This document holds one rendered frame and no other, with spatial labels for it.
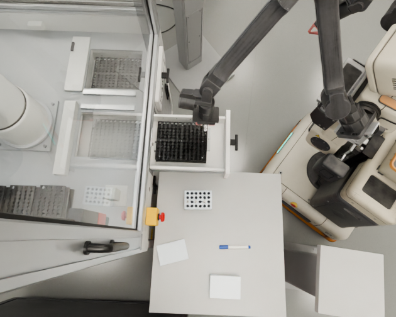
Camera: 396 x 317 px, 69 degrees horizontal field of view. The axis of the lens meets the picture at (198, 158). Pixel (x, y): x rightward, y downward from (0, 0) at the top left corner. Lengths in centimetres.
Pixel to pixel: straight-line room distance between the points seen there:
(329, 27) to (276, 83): 161
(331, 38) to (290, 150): 117
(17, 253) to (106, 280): 182
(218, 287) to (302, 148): 112
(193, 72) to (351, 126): 158
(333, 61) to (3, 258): 89
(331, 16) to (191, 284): 111
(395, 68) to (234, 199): 79
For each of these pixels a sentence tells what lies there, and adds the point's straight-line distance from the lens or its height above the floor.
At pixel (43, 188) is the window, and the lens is 48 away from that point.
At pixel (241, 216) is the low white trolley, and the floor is 76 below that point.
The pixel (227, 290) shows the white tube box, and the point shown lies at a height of 81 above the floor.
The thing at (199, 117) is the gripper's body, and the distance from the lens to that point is 112.
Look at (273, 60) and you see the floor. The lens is 261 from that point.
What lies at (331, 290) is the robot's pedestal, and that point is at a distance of 148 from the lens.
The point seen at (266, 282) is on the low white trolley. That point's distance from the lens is 139.
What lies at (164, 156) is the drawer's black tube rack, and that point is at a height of 90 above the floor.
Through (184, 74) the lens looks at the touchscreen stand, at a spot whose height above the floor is 4.
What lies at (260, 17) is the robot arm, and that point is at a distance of 90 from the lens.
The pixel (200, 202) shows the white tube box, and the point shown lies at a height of 76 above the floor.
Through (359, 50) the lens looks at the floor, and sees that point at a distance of 293.
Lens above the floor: 211
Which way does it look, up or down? 75 degrees down
